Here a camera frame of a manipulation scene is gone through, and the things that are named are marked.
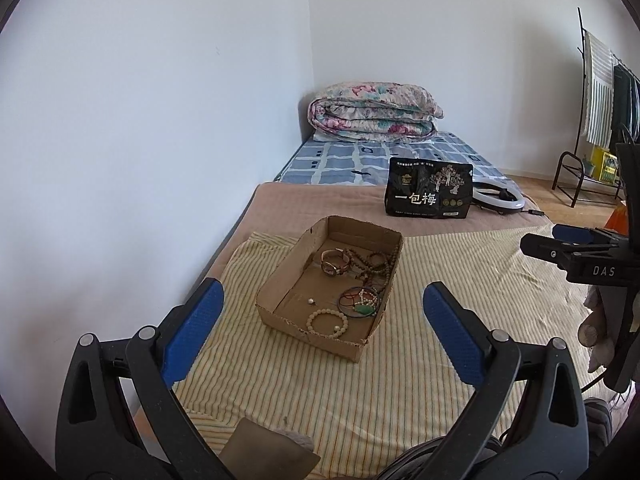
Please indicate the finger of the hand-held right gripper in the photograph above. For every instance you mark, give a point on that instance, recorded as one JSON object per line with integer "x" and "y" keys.
{"x": 550, "y": 252}
{"x": 575, "y": 233}

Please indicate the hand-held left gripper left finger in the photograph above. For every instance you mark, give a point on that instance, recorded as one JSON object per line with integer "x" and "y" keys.
{"x": 192, "y": 330}

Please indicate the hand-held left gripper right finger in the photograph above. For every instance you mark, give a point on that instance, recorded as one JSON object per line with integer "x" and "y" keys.
{"x": 455, "y": 332}

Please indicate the cardboard box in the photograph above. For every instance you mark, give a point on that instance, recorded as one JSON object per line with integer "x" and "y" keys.
{"x": 280, "y": 295}

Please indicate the blue bangle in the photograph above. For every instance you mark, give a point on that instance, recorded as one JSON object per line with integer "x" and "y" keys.
{"x": 341, "y": 307}

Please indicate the person's right hand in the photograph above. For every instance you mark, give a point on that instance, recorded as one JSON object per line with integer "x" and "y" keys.
{"x": 597, "y": 332}

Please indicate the yellow green box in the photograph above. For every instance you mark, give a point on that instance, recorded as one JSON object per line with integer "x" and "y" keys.
{"x": 607, "y": 165}

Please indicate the black clothes rack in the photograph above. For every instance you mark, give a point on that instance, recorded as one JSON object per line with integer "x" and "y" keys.
{"x": 567, "y": 170}

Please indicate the striped yellow cloth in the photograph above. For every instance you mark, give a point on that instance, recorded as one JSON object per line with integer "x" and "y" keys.
{"x": 450, "y": 260}

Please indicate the dark green hanging clothes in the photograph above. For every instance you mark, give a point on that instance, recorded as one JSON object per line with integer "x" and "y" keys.
{"x": 625, "y": 100}

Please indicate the striped hanging towel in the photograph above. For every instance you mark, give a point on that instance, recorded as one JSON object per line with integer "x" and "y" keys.
{"x": 599, "y": 90}

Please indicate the black snack bag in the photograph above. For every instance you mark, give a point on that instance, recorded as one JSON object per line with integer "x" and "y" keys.
{"x": 427, "y": 190}

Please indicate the brown cardboard piece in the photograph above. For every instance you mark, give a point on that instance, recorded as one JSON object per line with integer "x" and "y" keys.
{"x": 265, "y": 452}

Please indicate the brown blanket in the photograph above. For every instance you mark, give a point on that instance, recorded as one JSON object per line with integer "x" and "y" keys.
{"x": 280, "y": 205}

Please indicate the blue plaid bed sheet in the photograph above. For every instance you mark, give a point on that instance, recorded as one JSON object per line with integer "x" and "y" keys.
{"x": 340, "y": 160}

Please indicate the floral folded quilt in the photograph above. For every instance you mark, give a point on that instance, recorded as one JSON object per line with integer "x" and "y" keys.
{"x": 370, "y": 110}

